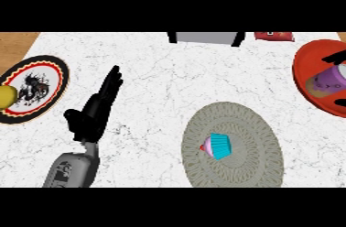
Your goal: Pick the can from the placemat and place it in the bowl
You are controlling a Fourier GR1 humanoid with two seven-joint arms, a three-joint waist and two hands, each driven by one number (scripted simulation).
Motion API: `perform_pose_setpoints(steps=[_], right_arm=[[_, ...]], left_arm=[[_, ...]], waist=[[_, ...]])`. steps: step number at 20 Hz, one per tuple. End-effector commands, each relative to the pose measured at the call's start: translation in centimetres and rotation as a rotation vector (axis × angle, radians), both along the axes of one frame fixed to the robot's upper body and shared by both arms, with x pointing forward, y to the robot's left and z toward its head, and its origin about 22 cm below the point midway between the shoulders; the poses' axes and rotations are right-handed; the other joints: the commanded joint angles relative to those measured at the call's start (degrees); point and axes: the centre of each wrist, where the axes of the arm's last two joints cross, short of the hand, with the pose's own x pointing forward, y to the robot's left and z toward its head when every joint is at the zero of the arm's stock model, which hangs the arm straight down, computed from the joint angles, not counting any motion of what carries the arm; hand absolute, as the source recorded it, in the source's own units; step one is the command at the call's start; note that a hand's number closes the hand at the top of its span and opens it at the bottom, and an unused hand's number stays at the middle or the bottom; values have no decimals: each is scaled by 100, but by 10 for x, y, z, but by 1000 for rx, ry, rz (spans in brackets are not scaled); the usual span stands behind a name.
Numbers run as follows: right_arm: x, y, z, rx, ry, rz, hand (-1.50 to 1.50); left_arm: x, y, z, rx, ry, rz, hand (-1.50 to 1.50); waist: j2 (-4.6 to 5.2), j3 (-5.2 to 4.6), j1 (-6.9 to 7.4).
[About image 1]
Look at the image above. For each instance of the dragon print round plate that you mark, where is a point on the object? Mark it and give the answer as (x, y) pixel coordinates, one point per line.
(43, 84)

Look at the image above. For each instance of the red bowl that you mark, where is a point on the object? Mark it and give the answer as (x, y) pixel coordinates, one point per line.
(310, 58)

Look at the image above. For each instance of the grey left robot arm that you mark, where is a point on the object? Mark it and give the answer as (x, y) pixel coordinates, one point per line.
(71, 171)

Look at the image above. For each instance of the purple can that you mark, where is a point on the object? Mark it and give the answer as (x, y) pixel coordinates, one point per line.
(327, 81)

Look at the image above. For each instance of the teal wrapper pink cupcake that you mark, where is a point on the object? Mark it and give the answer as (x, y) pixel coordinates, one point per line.
(219, 145)

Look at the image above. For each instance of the grey round woven placemat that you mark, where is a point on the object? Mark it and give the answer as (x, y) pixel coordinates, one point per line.
(251, 172)

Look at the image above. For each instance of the grey appliance with black legs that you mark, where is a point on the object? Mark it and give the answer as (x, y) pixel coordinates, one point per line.
(204, 37)

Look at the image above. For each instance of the yellow lemon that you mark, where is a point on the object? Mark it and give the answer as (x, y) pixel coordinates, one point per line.
(7, 97)

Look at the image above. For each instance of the red bag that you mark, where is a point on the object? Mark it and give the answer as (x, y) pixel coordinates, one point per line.
(273, 36)

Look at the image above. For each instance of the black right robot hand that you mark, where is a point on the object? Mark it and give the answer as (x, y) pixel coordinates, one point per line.
(337, 57)

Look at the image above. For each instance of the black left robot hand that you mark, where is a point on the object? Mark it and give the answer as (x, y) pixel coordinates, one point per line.
(92, 114)

